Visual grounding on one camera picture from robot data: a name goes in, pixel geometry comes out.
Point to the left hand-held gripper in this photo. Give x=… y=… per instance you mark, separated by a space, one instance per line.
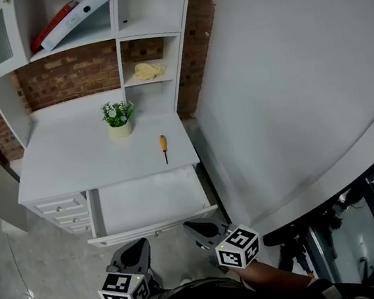
x=122 y=294

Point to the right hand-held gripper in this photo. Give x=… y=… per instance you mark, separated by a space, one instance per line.
x=239 y=246

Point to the orange screwdriver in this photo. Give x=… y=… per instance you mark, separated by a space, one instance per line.
x=163 y=142

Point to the person's right forearm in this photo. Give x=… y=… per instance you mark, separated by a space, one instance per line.
x=272 y=276

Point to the small white desk drawer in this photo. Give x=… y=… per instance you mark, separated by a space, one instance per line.
x=74 y=217
x=81 y=227
x=59 y=204

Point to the person's right shoe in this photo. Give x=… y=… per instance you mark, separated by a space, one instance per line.
x=186 y=281

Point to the black pouch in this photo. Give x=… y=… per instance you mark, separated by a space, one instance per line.
x=276 y=236

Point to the black tool with yellow tip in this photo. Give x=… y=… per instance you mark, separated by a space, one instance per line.
x=289 y=252

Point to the green plant in cream pot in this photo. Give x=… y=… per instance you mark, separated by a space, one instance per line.
x=120 y=131

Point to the yellow cloth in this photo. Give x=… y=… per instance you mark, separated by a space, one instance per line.
x=147 y=71

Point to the red binder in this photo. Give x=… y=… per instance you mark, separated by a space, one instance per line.
x=46 y=30

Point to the white binder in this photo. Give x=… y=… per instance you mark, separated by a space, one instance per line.
x=79 y=17

